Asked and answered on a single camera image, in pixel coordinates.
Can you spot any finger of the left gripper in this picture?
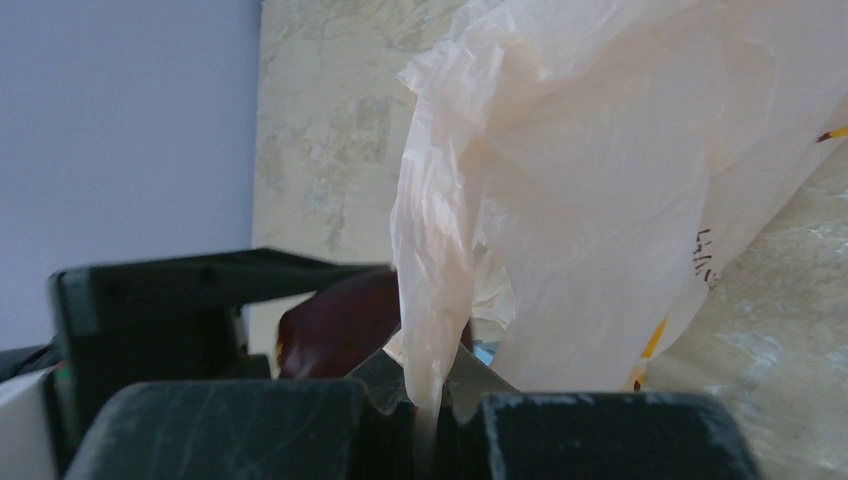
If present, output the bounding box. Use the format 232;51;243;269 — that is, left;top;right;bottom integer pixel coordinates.
47;248;376;458

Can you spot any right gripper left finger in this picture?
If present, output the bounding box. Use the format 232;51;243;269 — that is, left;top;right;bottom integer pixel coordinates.
66;351;413;479

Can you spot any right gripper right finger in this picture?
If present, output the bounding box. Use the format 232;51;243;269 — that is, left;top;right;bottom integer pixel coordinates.
433;348;762;479

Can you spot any dark purple fake fruit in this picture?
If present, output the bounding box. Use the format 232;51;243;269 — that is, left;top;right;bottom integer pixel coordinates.
275;267;475;381

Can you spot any orange banana print plastic bag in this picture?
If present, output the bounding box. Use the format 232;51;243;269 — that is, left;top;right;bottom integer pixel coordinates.
391;1;847;412

